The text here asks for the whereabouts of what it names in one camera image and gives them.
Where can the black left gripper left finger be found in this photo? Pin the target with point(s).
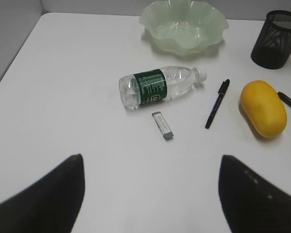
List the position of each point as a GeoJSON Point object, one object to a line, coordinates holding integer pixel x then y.
{"type": "Point", "coordinates": [50, 205]}

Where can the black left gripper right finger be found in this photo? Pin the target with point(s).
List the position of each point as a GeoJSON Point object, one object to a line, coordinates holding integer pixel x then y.
{"type": "Point", "coordinates": [249, 202]}

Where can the yellow mango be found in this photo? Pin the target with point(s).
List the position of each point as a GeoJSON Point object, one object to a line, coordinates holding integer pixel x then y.
{"type": "Point", "coordinates": [263, 107]}

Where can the black marker pen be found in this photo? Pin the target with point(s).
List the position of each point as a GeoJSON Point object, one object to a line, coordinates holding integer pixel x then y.
{"type": "Point", "coordinates": [285, 98]}
{"type": "Point", "coordinates": [221, 93]}

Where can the clear water bottle green label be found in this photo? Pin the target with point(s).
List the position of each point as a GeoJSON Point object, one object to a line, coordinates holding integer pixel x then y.
{"type": "Point", "coordinates": [164, 83]}

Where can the grey white eraser left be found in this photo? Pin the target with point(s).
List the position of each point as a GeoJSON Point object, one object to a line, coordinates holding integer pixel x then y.
{"type": "Point", "coordinates": [162, 125]}

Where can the black mesh pen holder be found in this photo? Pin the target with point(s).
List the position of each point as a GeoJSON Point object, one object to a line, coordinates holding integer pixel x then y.
{"type": "Point", "coordinates": [273, 46]}

